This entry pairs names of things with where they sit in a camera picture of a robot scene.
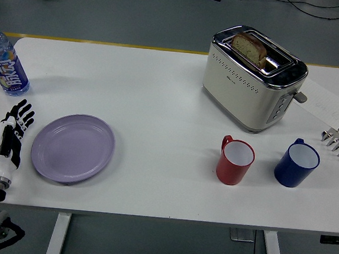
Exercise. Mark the purple round plate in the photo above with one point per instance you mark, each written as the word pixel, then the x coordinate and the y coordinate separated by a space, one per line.
pixel 72 148

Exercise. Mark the grey floor plate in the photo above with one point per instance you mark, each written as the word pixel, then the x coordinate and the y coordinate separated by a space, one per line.
pixel 241 235

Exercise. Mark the blue drink bottle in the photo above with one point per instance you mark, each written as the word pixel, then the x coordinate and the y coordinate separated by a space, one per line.
pixel 9 70

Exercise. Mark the red mug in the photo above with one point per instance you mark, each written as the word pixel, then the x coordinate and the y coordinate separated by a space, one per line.
pixel 231 171

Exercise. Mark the cream and chrome toaster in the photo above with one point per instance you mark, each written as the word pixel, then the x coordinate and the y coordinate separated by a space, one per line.
pixel 238 91

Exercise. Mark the bread slice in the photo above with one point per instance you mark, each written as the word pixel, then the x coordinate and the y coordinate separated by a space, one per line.
pixel 249 47

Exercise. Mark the blue mug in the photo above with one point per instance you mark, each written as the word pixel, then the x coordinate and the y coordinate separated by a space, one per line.
pixel 291 173

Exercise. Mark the white paper sheet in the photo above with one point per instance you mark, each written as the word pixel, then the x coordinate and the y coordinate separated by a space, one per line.
pixel 326 102

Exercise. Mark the black table control panel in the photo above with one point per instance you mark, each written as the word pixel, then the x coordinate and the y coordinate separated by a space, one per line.
pixel 334 240

